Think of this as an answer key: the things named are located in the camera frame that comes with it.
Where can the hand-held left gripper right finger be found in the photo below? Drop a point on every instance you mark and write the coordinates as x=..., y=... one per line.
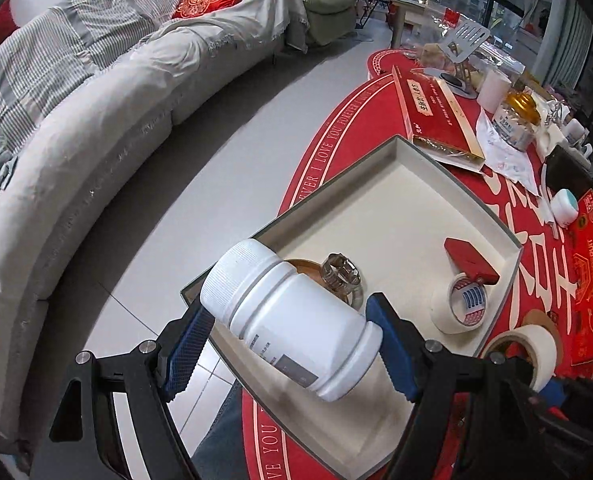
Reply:
x=394, y=350

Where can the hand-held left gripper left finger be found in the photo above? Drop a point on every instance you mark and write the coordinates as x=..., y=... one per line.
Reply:
x=186, y=355

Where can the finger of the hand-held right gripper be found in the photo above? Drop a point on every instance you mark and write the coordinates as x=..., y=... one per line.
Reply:
x=556, y=392

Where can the plain white tape roll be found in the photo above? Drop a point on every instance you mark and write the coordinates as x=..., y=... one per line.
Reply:
x=528, y=347

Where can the blue-print white tape roll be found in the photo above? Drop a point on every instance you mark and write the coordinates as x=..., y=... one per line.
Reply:
x=449, y=310

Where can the large white plastic bottle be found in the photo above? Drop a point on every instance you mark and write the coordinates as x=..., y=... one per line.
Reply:
x=286, y=320

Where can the small red box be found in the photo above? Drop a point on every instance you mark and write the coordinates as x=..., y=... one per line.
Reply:
x=469, y=257

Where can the grey shallow cardboard box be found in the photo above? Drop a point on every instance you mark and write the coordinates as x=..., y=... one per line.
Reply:
x=401, y=200

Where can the white jar teal lid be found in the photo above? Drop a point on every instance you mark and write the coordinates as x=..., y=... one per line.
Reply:
x=565, y=207

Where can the round red table mat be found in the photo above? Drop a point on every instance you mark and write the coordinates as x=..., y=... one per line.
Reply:
x=326, y=160

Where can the crumpled white paper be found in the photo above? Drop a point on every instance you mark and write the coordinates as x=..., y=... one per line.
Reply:
x=506, y=167

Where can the black pouch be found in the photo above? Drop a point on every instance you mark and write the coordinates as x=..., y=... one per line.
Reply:
x=568, y=172

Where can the long red gift box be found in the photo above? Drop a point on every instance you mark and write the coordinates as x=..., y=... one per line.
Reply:
x=426, y=110

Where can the grey covered sofa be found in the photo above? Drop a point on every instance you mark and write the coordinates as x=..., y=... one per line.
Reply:
x=76, y=135

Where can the glass jar gold lid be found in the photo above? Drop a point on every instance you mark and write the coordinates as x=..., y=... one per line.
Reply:
x=513, y=122

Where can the white paper cup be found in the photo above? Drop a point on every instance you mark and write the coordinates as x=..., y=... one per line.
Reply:
x=493, y=87

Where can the silver phone stand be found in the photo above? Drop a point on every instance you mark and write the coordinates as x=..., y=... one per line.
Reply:
x=466, y=40

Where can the white side table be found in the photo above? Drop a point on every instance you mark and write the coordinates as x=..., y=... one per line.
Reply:
x=416, y=15

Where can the green recliner armchair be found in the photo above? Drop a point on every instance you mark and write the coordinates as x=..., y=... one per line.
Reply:
x=326, y=2

